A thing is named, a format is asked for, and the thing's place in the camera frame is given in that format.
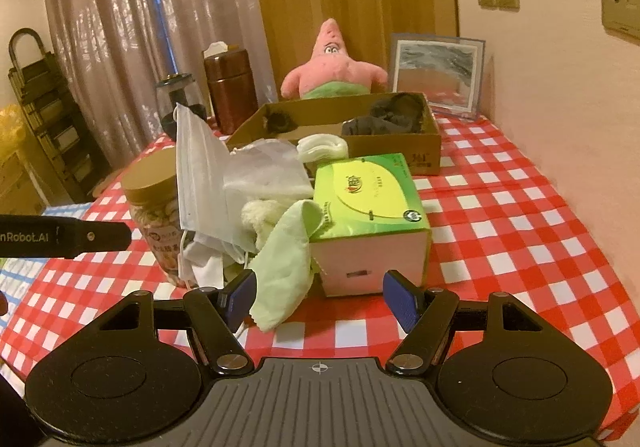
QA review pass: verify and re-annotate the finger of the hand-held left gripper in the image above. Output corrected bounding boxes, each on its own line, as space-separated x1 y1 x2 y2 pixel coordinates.
54 220 132 259

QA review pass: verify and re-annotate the blue plaid cloth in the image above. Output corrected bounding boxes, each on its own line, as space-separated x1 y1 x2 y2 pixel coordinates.
0 257 51 328

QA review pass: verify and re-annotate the white paper tissue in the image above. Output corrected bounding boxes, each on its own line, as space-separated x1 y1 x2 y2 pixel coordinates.
177 233 227 289

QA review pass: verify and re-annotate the pink starfish plush toy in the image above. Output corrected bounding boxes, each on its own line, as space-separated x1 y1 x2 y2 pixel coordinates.
280 18 389 101

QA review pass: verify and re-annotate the snack jar with brown lid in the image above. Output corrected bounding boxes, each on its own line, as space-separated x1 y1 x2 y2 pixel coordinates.
121 154 187 288

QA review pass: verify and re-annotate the brown cylindrical canister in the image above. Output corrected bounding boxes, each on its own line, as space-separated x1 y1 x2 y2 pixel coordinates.
202 48 259 136

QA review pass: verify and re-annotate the clear plastic bag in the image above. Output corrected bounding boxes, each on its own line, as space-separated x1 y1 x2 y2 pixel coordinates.
222 138 314 208

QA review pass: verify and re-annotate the brown cardboard box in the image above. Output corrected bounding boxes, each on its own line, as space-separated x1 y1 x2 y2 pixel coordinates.
226 92 442 176

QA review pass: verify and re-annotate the dark glass jar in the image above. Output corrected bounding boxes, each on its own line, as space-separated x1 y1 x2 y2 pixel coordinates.
154 73 209 140

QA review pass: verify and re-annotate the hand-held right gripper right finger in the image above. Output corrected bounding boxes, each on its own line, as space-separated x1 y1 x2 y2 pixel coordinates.
382 269 546 375

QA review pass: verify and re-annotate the white rolled cloth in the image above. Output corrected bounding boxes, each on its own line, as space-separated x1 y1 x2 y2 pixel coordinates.
297 134 349 162

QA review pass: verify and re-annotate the red checkered tablecloth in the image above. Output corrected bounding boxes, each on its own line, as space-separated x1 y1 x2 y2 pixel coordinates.
0 111 640 443

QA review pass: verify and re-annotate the light green cloth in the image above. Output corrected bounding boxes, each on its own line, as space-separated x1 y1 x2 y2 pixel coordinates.
248 200 325 333

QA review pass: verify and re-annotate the light disposable face mask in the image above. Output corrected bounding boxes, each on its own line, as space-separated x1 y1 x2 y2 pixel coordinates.
174 102 251 253

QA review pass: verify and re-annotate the glass picture frame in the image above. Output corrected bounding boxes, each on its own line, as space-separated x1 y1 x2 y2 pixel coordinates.
389 33 486 121

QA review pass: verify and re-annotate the white fluffy cloth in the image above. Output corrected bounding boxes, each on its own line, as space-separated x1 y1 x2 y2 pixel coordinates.
241 200 292 251

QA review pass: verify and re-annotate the black folding step ladder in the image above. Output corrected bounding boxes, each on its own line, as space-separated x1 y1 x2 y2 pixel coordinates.
7 28 114 204

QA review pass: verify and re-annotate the black face mask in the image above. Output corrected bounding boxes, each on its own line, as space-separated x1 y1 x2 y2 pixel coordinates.
370 94 427 133

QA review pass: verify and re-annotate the green tissue box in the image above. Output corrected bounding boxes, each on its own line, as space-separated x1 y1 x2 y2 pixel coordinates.
307 153 432 298

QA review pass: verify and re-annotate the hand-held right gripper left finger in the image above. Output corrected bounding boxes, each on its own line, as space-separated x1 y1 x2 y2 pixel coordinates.
95 268 258 375

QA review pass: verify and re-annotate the sheer patterned curtain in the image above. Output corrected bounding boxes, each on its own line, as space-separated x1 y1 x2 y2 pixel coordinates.
42 0 279 158

